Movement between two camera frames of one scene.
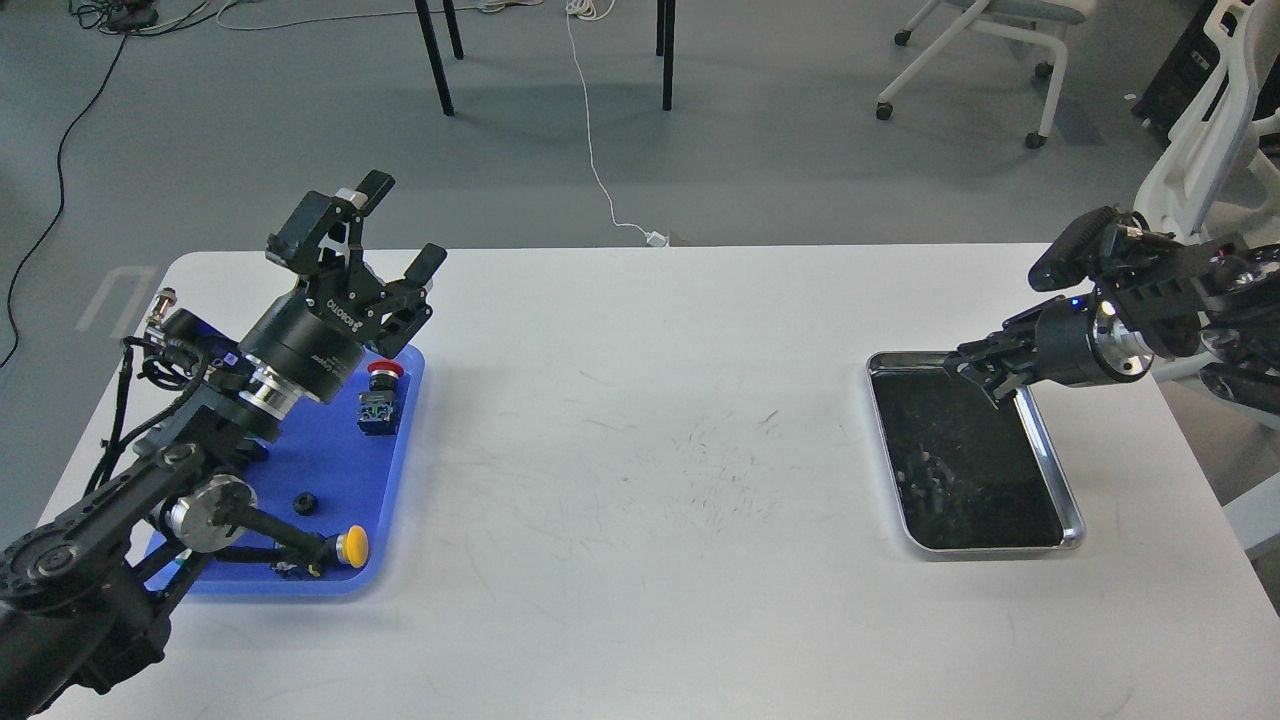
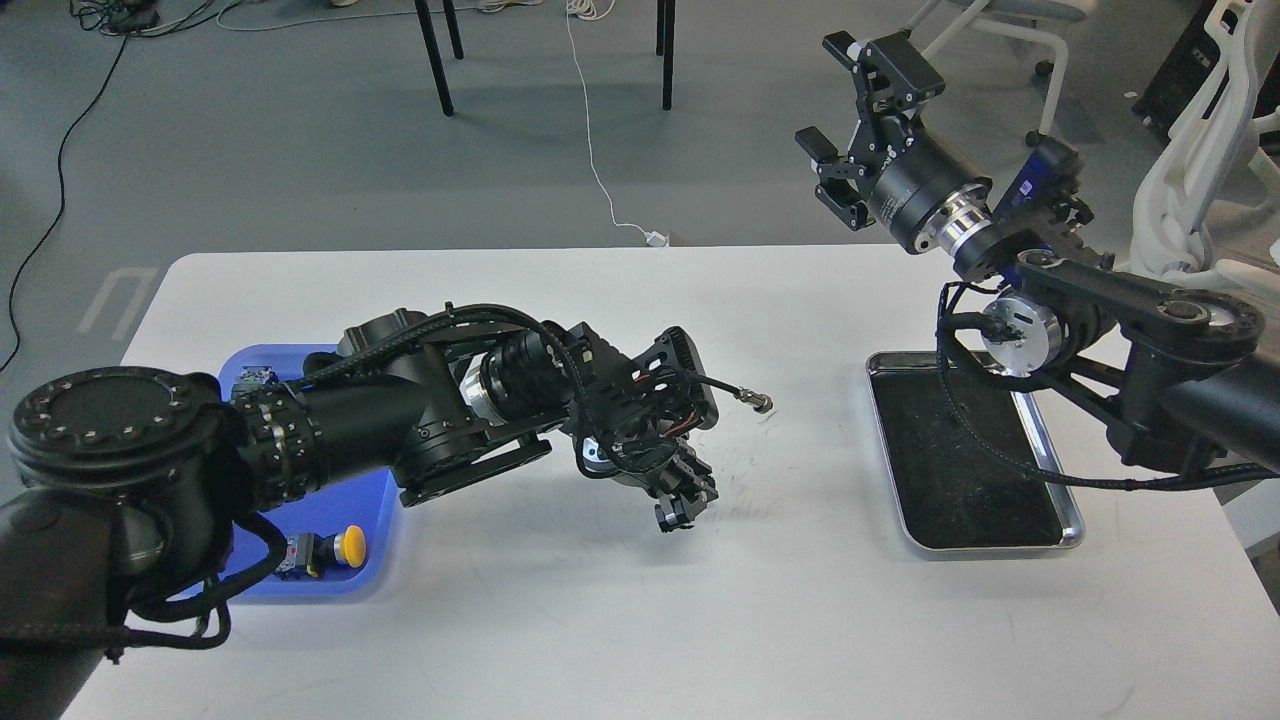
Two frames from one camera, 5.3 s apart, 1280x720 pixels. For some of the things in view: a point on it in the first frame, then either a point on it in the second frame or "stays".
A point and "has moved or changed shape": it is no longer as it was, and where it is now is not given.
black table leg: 665,32 stays
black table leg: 434,51 stays
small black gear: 306,504 has moved or changed shape
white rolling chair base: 1044,70 stays
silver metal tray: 964,474 stays
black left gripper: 314,338 -> 670,470
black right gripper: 1073,341 -> 924,192
